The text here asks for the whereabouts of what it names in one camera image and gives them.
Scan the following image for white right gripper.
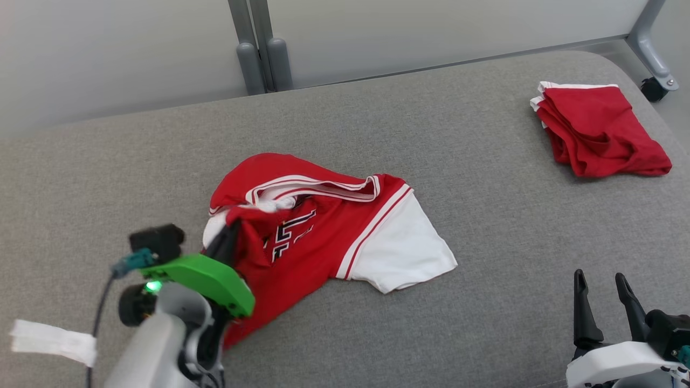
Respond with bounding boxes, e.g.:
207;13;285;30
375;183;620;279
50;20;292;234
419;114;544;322
566;269;690;388

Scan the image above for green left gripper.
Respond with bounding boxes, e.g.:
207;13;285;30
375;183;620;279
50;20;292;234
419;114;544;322
141;220;256;345

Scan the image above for red and white jersey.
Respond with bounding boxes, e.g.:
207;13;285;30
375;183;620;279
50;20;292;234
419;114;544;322
202;153;459;351

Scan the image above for red shorts with white trim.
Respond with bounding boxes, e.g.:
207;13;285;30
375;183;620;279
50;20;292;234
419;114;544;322
530;81;673;178

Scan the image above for white partition panel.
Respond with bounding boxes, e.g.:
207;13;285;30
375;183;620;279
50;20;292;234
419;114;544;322
267;0;650;90
0;0;250;140

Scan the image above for black caster wheel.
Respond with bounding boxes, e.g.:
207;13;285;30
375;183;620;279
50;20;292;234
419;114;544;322
640;77;670;103

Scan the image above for grey partition foot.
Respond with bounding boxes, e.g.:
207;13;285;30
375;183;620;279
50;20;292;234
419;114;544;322
625;0;679;91

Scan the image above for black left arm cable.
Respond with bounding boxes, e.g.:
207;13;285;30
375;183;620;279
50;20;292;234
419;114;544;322
85;248;155;388

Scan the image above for grey partition post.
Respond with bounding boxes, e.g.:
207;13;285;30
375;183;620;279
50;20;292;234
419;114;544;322
249;0;294;92
227;0;266;96

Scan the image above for white cable label tag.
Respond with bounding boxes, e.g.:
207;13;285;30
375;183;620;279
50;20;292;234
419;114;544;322
10;319;98;368

